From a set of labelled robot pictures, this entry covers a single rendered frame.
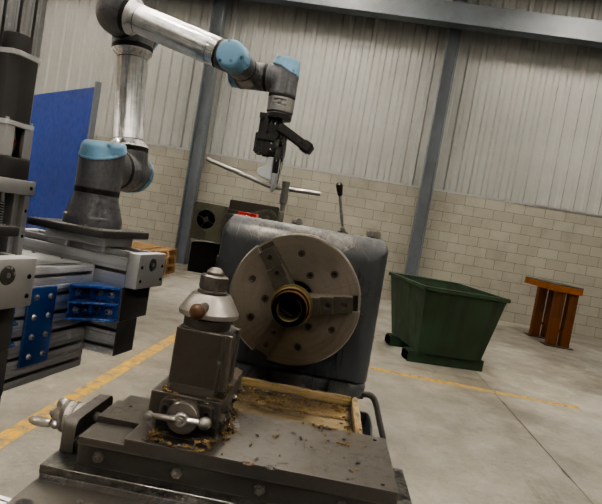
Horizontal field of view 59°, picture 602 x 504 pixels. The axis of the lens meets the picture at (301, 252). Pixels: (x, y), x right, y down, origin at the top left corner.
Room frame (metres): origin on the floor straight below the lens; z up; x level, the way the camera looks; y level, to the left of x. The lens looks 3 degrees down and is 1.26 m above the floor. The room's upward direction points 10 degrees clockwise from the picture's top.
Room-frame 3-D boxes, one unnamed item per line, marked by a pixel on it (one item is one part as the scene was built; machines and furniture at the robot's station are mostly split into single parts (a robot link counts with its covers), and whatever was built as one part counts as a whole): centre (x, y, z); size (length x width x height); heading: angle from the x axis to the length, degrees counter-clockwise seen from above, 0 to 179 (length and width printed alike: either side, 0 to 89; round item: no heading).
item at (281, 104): (1.48, 0.12, 1.57); 0.08 x 0.08 x 0.05
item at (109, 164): (1.44, 0.57, 1.33); 0.13 x 0.12 x 0.14; 170
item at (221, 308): (0.70, 0.11, 1.13); 0.08 x 0.08 x 0.03
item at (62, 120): (6.94, 3.83, 1.18); 4.12 x 0.80 x 2.35; 47
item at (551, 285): (9.22, -4.40, 0.50); 1.61 x 0.44 x 1.00; 175
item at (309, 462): (0.70, 0.05, 0.95); 0.43 x 0.17 x 0.05; 87
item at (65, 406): (0.71, 0.29, 0.95); 0.07 x 0.04 x 0.04; 87
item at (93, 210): (1.43, 0.57, 1.21); 0.15 x 0.15 x 0.10
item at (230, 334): (0.71, 0.10, 1.07); 0.07 x 0.07 x 0.10; 87
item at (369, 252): (1.70, -0.01, 1.06); 0.59 x 0.48 x 0.39; 177
